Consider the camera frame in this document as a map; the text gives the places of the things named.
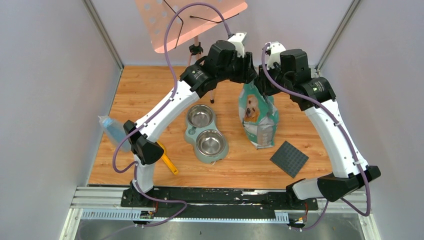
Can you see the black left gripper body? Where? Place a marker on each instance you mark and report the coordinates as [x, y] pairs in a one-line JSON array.
[[247, 71]]

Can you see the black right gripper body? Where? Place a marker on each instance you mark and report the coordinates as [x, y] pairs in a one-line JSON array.
[[268, 87]]

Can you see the green dog food bag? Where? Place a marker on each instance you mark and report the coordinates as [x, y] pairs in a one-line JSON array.
[[258, 115]]

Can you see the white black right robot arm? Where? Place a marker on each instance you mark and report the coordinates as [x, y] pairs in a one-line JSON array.
[[288, 71]]

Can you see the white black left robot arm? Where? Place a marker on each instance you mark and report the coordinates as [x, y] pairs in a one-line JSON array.
[[226, 60]]

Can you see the green double pet bowl stand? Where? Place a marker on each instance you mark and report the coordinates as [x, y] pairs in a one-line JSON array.
[[191, 134]]

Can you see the pink music stand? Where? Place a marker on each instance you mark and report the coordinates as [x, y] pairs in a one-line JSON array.
[[169, 26]]

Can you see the dark grey studded plate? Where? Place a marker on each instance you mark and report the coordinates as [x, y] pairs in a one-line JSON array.
[[289, 159]]

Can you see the near steel bowl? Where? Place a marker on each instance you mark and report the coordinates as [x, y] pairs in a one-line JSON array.
[[210, 143]]

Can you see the yellow plastic scoop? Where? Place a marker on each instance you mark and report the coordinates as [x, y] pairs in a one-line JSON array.
[[167, 160]]

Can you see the clear blue water bottle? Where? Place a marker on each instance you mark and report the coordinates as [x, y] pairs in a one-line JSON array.
[[113, 128]]

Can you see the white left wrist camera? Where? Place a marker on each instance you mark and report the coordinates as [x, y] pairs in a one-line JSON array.
[[238, 40]]

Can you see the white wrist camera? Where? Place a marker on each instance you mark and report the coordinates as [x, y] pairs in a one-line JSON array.
[[238, 40], [273, 51]]

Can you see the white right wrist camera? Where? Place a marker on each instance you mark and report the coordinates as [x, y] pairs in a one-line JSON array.
[[273, 51]]

